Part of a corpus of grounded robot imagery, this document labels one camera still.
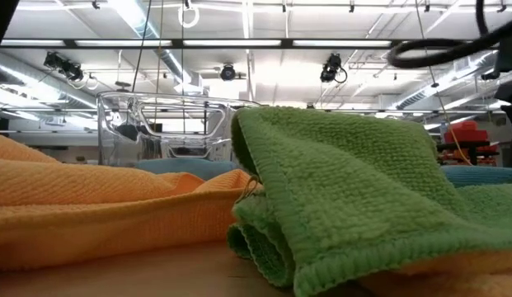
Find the orange microfiber towel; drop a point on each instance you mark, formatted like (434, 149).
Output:
(95, 214)
(445, 280)

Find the green microfiber towel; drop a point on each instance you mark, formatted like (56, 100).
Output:
(342, 185)

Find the overhead light bar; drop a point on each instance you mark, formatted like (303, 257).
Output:
(177, 43)

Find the ceiling air vent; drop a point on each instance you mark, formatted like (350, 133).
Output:
(462, 65)

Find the clear plastic bin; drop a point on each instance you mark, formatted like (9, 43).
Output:
(111, 123)

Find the black ceiling-mounted camera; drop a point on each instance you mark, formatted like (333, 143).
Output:
(66, 66)
(332, 66)
(228, 72)
(490, 75)

